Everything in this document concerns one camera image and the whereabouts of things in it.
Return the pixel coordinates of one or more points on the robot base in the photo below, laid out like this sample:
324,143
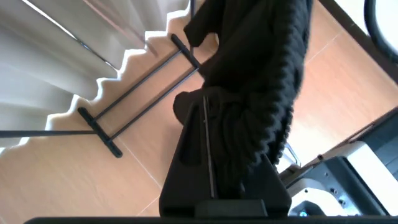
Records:
342,180

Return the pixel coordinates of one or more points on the black clothes rack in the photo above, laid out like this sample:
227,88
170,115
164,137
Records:
99,132

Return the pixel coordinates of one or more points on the black knitted garment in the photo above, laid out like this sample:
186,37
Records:
258,77

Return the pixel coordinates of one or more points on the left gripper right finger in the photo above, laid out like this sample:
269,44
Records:
267,193

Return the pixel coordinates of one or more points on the beige curtain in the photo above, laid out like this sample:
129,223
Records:
46,62

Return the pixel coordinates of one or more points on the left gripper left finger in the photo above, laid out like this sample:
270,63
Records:
189,180

